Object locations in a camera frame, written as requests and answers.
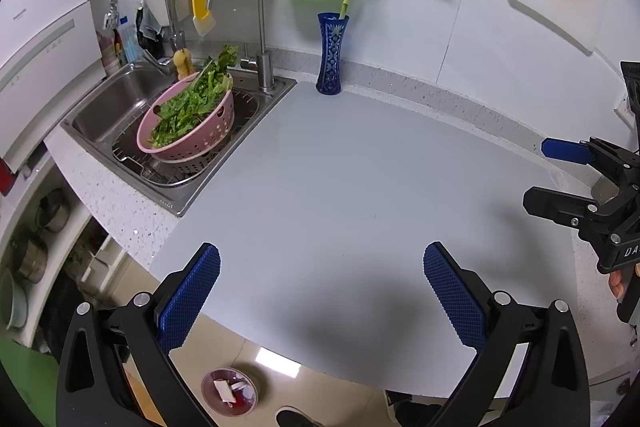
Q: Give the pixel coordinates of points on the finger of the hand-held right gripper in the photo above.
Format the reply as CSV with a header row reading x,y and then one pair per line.
x,y
555,206
565,151

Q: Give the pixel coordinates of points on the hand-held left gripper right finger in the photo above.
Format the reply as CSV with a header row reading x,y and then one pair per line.
x,y
452,292

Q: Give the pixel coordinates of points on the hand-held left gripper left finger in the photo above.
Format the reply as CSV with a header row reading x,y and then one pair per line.
x,y
190,292

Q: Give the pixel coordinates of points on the red trash bin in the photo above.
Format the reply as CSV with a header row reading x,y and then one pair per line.
x,y
246,402

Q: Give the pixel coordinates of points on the person's right hand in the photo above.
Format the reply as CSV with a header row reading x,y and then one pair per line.
x,y
617,286

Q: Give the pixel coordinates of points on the metal sink rack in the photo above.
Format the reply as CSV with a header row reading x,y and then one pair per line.
x,y
150,174

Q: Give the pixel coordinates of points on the black shoe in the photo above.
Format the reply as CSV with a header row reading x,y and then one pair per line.
x,y
297,419
412,412

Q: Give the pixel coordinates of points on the metal pot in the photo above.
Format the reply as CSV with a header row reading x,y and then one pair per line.
x,y
52,212
30,259

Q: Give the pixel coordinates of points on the pink colander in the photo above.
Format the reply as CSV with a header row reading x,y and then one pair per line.
x,y
210,132

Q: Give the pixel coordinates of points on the pale green bowl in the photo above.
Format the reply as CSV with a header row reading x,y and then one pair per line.
x,y
12,302

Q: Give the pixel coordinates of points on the green leafy vegetables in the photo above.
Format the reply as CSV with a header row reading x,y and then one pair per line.
x,y
185,107

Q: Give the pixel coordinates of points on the stainless steel sink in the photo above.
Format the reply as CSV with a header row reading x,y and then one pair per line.
x,y
110,102

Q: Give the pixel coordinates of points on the yellow sponge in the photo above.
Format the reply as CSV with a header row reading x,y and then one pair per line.
x,y
182,64

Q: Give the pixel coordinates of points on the gooseneck steel faucet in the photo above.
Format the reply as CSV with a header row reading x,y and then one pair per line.
x,y
265,72

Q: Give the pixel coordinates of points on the pink cup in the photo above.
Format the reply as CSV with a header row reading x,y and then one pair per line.
x,y
110,57

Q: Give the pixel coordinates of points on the blue glass vase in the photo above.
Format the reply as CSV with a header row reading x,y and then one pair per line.
x,y
331,57

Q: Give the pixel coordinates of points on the blue detergent bottle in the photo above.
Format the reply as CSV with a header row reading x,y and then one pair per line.
x,y
131,44

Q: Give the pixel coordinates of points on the dark hanging cloth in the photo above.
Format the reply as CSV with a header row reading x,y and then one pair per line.
x,y
150,27

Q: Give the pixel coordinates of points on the yellow hanging scraper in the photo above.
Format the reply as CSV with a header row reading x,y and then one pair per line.
x,y
202,14

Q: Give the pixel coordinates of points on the white plastic holder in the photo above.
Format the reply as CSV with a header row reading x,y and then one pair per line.
x,y
154,4

